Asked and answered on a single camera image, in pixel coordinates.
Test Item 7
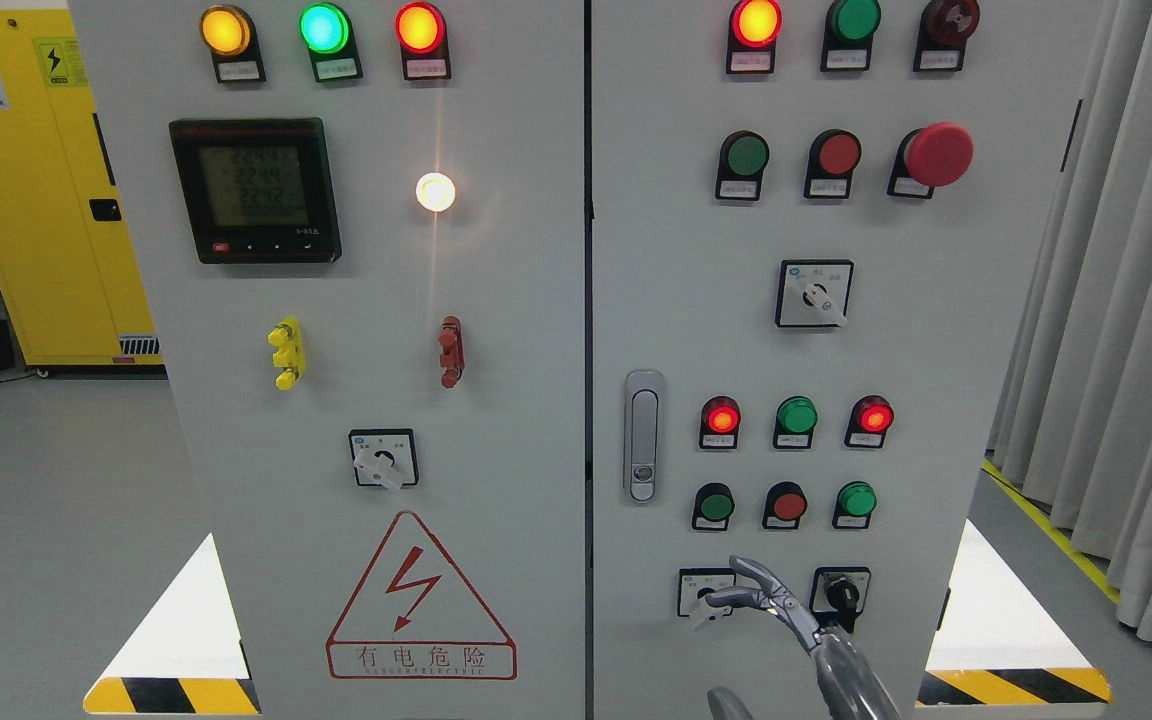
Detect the red indicator lamp middle right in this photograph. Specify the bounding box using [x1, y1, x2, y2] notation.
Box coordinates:
[844, 395, 893, 448]

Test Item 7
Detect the dark red buzzer top right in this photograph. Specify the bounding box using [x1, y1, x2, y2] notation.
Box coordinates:
[911, 0, 980, 73]

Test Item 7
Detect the upper right rotary selector switch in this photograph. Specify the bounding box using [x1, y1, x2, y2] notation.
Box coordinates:
[774, 259, 855, 329]

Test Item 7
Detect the green indicator lamp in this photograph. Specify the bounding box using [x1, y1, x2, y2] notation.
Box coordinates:
[298, 3, 364, 82]
[772, 395, 819, 450]

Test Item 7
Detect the red terminal connector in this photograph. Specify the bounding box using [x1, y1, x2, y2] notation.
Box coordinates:
[435, 316, 467, 389]

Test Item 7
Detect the black key selector switch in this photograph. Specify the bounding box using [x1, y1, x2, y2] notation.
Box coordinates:
[810, 566, 872, 634]

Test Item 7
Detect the yellow black striped foot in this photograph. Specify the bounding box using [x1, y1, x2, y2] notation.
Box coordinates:
[82, 676, 262, 715]
[916, 667, 1114, 708]

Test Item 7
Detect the red lit lamp top right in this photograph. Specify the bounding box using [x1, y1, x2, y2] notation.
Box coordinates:
[723, 0, 783, 76]

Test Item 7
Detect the red push button upper row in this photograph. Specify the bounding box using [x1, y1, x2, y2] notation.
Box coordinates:
[803, 128, 861, 200]

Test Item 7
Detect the red indicator lamp top left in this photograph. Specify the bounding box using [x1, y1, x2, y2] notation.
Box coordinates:
[394, 1, 452, 81]

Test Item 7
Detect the yellow terminal connector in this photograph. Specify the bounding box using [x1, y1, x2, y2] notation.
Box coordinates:
[268, 316, 306, 391]

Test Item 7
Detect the silver door lock handle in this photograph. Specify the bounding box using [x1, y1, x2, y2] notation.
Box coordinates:
[622, 369, 666, 503]

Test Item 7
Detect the green start push button lower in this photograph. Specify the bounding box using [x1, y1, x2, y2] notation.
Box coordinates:
[691, 482, 735, 532]

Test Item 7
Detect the green indicator lamp top left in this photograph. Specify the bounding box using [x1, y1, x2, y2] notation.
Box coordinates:
[298, 3, 364, 82]

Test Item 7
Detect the yellow indicator lamp top left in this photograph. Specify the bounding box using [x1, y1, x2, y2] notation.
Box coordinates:
[200, 3, 266, 85]

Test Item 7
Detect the red mushroom emergency stop button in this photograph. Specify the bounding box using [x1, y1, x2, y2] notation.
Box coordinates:
[886, 122, 975, 200]

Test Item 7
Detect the lower left rotary selector switch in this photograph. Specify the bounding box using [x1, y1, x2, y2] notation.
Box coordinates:
[676, 568, 736, 629]

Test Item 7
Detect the right yellow black striped foot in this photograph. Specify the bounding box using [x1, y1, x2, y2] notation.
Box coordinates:
[916, 667, 1114, 708]

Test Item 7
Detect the white lit indicator lamp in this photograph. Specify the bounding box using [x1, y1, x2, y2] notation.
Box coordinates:
[414, 172, 457, 213]

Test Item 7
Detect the grey electrical control cabinet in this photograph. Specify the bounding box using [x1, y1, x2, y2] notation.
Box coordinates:
[70, 1, 1108, 719]

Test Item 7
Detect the red indicator lamp middle left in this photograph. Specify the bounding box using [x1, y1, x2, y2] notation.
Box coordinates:
[698, 396, 741, 450]

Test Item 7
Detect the red electrical hazard warning sticker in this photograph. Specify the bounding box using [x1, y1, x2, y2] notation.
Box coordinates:
[325, 510, 518, 682]

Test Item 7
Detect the yellow safety storage cabinet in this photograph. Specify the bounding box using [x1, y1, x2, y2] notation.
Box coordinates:
[0, 8, 162, 369]

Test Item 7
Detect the green lamp top right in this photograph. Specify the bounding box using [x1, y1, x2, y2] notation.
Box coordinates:
[820, 0, 882, 71]

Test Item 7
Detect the black digital power meter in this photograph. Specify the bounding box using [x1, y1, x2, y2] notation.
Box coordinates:
[169, 118, 342, 264]

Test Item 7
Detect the left door rotary selector switch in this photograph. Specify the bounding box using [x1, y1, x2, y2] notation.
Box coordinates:
[348, 429, 420, 488]

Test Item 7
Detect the red push button lower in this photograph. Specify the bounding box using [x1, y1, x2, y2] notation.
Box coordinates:
[761, 480, 808, 530]

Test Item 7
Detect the grey curtain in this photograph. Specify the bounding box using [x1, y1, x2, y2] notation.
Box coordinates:
[991, 1, 1152, 642]

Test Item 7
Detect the green indicator lamp middle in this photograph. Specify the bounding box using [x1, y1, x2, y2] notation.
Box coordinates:
[772, 395, 819, 450]

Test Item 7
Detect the left yellow black striped foot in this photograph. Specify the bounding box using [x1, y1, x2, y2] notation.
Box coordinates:
[82, 676, 262, 715]

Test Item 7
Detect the green lamp lower right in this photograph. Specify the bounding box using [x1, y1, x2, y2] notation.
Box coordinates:
[831, 480, 878, 530]

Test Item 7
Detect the green push button upper row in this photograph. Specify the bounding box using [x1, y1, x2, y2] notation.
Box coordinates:
[714, 129, 771, 202]

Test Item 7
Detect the red indicator lamp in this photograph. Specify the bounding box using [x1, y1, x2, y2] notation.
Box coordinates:
[844, 395, 893, 448]
[394, 1, 452, 81]
[698, 396, 741, 450]

